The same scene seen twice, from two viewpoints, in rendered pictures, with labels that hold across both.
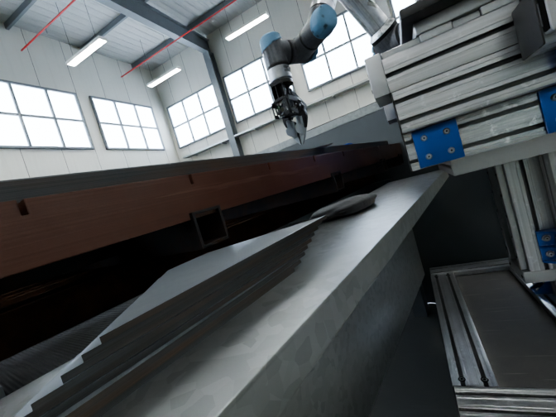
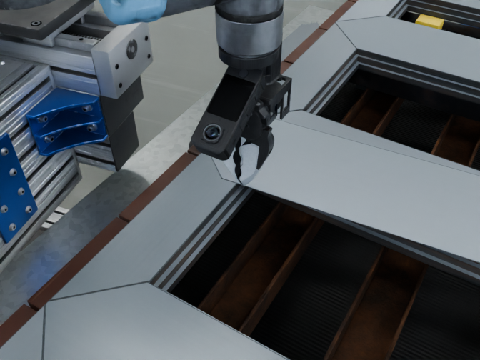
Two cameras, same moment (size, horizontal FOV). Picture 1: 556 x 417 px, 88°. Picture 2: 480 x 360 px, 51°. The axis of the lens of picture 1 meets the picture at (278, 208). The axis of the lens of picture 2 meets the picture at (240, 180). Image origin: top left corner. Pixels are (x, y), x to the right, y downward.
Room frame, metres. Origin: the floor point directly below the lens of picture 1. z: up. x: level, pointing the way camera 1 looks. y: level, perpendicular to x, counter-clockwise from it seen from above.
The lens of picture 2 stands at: (1.52, -0.19, 1.40)
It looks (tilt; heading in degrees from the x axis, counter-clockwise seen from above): 43 degrees down; 175
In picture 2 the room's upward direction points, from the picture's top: straight up
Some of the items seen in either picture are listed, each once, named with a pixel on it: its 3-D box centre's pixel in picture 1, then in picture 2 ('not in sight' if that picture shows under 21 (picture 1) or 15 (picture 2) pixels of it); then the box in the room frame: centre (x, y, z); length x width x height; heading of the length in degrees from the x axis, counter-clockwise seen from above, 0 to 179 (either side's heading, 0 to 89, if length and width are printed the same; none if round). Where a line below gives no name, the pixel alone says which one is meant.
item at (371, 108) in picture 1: (350, 126); not in sight; (1.83, -0.58, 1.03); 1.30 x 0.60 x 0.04; 53
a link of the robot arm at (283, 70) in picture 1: (280, 76); (246, 26); (0.98, -0.13, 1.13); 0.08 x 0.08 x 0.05
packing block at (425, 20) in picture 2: not in sight; (428, 26); (0.36, 0.40, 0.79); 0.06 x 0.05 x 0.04; 53
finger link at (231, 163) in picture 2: (299, 129); (239, 148); (0.97, -0.14, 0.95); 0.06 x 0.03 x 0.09; 144
